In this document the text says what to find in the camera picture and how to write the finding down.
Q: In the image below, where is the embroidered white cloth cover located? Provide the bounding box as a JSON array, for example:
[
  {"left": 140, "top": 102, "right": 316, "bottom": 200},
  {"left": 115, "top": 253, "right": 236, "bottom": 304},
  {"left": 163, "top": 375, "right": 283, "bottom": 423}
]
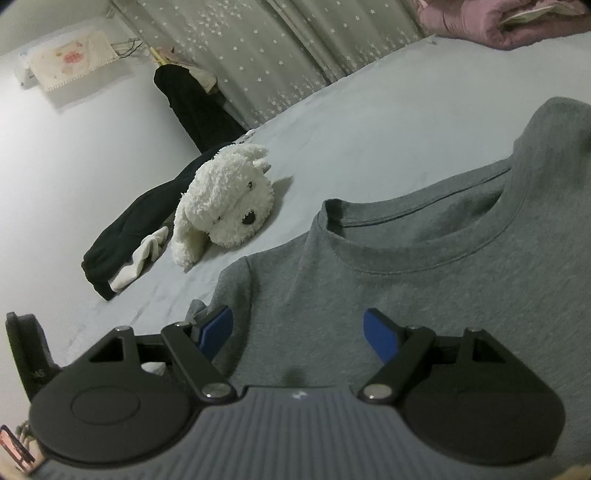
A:
[{"left": 28, "top": 30, "right": 120, "bottom": 92}]

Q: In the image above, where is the white plush dog toy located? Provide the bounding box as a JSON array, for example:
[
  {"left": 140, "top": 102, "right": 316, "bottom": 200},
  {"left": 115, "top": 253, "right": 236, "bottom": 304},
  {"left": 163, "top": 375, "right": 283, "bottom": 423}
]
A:
[{"left": 171, "top": 143, "right": 275, "bottom": 272}]

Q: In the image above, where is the grey t-shirt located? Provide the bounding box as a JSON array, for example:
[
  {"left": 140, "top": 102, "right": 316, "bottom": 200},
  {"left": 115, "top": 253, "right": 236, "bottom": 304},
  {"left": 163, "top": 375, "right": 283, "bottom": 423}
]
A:
[{"left": 185, "top": 96, "right": 591, "bottom": 462}]

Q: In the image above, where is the crumpled black garment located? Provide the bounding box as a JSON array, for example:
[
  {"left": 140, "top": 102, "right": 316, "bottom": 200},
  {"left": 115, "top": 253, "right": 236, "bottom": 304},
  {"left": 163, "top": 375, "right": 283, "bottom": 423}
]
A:
[{"left": 81, "top": 148, "right": 222, "bottom": 301}]

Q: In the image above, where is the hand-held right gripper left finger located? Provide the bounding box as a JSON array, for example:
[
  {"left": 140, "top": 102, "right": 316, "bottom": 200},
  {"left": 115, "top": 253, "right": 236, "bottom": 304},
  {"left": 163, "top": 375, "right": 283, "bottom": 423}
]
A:
[{"left": 87, "top": 305, "right": 236, "bottom": 400}]

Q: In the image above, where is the hanging beige garment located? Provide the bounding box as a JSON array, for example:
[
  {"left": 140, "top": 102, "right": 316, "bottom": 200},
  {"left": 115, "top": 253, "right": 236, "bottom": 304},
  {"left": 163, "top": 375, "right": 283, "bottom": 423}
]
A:
[{"left": 148, "top": 46, "right": 218, "bottom": 95}]

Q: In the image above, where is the hanging black garment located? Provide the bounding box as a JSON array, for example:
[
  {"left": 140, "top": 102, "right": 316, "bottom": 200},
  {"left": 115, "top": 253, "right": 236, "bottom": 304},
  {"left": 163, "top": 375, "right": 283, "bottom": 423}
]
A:
[{"left": 154, "top": 65, "right": 245, "bottom": 153}]

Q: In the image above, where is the smartphone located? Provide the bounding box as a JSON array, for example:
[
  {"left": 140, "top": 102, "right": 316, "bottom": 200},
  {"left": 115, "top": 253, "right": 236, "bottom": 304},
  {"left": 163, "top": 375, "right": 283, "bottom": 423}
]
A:
[{"left": 0, "top": 425, "right": 35, "bottom": 476}]

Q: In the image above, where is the folded pink quilt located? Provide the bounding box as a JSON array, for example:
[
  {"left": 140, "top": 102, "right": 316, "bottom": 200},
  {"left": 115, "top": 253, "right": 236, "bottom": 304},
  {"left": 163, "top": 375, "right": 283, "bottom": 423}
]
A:
[{"left": 416, "top": 0, "right": 591, "bottom": 51}]

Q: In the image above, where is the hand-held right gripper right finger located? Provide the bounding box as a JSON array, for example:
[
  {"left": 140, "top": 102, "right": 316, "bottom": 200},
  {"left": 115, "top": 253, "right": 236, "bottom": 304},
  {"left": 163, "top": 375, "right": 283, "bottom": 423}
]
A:
[{"left": 359, "top": 308, "right": 509, "bottom": 401}]

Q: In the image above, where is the cream white sock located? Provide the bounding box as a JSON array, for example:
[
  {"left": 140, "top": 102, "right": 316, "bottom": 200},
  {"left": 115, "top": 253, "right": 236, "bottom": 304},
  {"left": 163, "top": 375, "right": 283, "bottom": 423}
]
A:
[{"left": 108, "top": 226, "right": 169, "bottom": 292}]

